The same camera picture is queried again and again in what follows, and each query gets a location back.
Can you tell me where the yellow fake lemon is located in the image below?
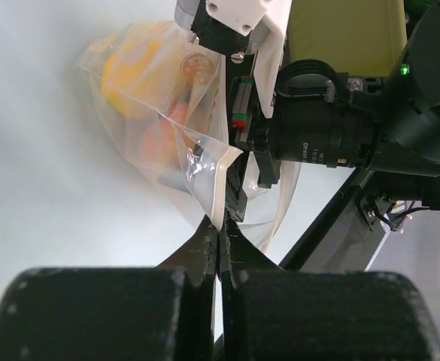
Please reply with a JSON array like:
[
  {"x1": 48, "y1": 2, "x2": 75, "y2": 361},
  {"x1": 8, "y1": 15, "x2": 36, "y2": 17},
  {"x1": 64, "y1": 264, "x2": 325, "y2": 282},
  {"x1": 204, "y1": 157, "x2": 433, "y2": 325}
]
[{"x1": 101, "y1": 40, "x2": 162, "y2": 120}]

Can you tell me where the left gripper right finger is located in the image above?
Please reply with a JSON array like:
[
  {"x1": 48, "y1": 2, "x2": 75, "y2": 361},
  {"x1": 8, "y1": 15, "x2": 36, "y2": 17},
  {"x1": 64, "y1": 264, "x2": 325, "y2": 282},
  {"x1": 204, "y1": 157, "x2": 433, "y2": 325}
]
[{"x1": 218, "y1": 219, "x2": 440, "y2": 360}]

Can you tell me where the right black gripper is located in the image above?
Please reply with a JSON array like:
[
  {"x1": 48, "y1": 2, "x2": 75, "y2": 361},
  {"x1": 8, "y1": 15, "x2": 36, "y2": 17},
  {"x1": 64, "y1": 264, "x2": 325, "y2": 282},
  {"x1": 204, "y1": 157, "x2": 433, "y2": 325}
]
[{"x1": 226, "y1": 57, "x2": 376, "y2": 222}]

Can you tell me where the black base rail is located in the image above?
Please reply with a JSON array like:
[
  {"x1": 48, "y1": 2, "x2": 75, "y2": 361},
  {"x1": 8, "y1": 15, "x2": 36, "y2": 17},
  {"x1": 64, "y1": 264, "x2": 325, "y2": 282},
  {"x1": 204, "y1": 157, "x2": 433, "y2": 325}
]
[{"x1": 279, "y1": 169, "x2": 390, "y2": 273}]

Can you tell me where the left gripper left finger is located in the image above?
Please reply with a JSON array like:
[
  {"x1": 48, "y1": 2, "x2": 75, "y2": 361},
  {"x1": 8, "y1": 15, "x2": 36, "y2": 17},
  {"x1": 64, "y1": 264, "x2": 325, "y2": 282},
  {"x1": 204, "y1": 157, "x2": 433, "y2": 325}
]
[{"x1": 0, "y1": 219, "x2": 218, "y2": 360}]

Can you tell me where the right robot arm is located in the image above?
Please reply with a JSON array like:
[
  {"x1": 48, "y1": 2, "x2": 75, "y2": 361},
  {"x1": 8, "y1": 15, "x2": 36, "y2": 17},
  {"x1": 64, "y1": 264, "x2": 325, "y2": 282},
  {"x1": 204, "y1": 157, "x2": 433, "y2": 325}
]
[{"x1": 229, "y1": 1, "x2": 440, "y2": 211}]

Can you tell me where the fake peach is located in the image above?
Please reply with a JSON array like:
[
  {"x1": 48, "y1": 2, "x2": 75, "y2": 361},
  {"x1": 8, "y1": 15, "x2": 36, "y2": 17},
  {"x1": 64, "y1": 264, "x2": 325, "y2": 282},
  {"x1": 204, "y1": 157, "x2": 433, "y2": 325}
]
[{"x1": 139, "y1": 102, "x2": 189, "y2": 168}]

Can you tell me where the olive green plastic bin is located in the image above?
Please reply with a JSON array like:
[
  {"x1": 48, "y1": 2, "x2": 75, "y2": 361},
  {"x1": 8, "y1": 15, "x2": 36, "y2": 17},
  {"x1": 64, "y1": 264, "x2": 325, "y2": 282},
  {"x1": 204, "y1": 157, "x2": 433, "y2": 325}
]
[{"x1": 287, "y1": 0, "x2": 407, "y2": 77}]

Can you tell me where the polka dot zip bag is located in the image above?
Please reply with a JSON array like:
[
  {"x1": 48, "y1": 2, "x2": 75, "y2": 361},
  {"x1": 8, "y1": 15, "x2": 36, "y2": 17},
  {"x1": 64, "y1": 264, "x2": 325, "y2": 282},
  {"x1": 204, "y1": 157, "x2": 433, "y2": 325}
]
[{"x1": 74, "y1": 21, "x2": 300, "y2": 250}]

